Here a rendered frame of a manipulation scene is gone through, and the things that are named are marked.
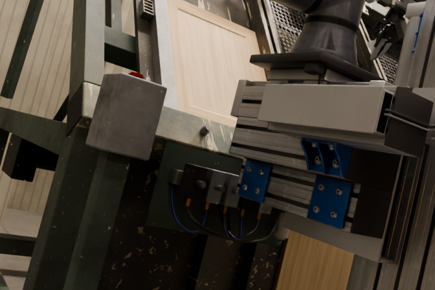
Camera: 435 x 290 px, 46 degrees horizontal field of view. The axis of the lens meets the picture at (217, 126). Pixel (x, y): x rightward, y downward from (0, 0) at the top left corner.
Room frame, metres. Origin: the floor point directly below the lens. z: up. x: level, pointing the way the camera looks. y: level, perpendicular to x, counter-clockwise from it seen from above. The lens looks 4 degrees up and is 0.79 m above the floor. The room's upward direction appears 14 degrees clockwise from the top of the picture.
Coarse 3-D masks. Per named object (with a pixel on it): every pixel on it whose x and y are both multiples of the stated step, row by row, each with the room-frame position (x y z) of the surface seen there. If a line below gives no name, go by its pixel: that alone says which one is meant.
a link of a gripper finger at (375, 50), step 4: (384, 40) 1.85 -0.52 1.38; (368, 44) 1.91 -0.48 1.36; (372, 44) 1.89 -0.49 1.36; (380, 44) 1.86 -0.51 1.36; (372, 48) 1.89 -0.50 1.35; (376, 48) 1.86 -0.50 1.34; (380, 48) 1.87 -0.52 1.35; (372, 52) 1.88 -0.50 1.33; (376, 52) 1.88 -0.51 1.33; (372, 56) 1.89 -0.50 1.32; (376, 56) 1.89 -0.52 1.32
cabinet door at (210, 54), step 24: (168, 0) 1.81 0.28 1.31; (192, 24) 1.82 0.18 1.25; (216, 24) 1.91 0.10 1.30; (192, 48) 1.75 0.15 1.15; (216, 48) 1.83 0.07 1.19; (240, 48) 1.92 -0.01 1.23; (192, 72) 1.68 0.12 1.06; (216, 72) 1.76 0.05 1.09; (240, 72) 1.84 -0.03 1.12; (264, 72) 1.93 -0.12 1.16; (192, 96) 1.62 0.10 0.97; (216, 96) 1.69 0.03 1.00; (216, 120) 1.62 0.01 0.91
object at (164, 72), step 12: (156, 0) 1.73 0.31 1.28; (156, 12) 1.69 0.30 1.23; (156, 24) 1.66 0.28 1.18; (168, 24) 1.70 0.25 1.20; (156, 36) 1.64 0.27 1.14; (168, 36) 1.66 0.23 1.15; (156, 48) 1.62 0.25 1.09; (168, 48) 1.63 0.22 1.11; (156, 60) 1.60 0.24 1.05; (168, 60) 1.60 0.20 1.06; (156, 72) 1.58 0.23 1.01; (168, 72) 1.57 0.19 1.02; (168, 84) 1.54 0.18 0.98; (168, 96) 1.52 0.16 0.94
